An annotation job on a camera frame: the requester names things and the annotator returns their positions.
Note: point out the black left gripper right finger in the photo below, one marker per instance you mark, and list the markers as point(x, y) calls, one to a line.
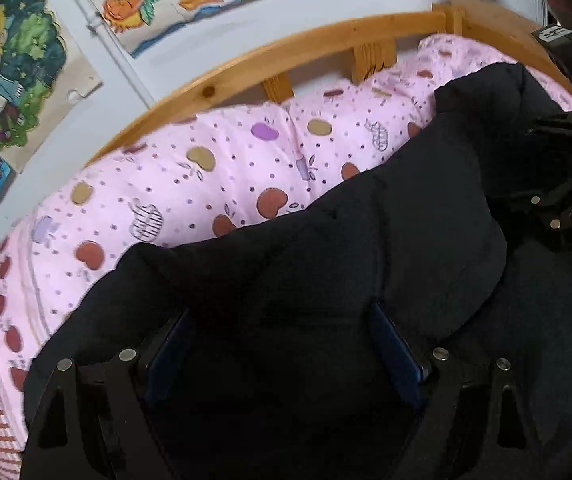
point(454, 412)

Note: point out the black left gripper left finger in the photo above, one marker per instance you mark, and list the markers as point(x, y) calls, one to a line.
point(93, 418)

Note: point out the black padded jacket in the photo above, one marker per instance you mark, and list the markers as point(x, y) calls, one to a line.
point(270, 372)

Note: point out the pink fruit print quilt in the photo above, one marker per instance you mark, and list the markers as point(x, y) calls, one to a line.
point(201, 179)

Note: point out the blond boy cartoon drawing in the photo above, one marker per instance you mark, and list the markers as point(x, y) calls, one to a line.
point(43, 75)

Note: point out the wooden bed frame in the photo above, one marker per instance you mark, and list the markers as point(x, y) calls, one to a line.
point(372, 43)

